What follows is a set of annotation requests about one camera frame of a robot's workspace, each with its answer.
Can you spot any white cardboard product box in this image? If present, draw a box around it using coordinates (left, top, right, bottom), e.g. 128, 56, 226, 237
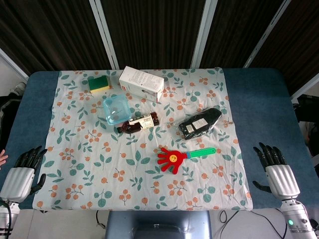
118, 65, 165, 103

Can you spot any green yellow scrub sponge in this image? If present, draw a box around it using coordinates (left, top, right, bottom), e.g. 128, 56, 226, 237
87, 76, 112, 95

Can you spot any brown labelled bottle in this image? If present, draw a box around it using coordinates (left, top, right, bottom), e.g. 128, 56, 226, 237
117, 112, 160, 135

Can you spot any white partition post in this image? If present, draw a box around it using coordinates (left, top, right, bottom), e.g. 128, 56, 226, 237
0, 48, 29, 79
290, 72, 319, 100
190, 0, 217, 69
243, 0, 292, 68
89, 0, 120, 70

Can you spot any black equipment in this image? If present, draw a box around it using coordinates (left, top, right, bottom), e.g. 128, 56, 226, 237
294, 94, 319, 156

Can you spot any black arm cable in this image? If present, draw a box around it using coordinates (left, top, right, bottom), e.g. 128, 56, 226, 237
0, 201, 13, 239

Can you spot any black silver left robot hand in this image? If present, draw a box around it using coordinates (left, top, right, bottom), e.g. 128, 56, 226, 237
0, 145, 48, 204

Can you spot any red hand clapper green handle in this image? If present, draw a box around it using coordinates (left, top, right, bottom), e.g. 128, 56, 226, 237
157, 146, 217, 177

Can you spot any black item in plastic bag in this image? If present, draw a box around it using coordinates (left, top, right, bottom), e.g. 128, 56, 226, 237
178, 108, 223, 140

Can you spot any clear blue plastic container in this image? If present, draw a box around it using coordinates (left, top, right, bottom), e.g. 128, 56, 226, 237
103, 94, 131, 126

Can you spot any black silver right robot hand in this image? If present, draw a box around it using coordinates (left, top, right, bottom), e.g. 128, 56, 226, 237
252, 142, 301, 200

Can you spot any grey blue robot torso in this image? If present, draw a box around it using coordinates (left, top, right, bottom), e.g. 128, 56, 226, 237
104, 211, 213, 239

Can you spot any black bag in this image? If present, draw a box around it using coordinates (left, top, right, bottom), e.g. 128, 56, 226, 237
0, 94, 23, 151

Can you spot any black floor cable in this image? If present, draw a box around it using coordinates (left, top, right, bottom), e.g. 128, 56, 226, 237
249, 209, 288, 239
95, 210, 108, 230
216, 210, 246, 239

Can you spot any floral print tablecloth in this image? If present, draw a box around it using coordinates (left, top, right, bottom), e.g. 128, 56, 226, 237
32, 67, 254, 212

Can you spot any person's bare hand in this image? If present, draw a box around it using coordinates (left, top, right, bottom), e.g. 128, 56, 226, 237
0, 148, 9, 171

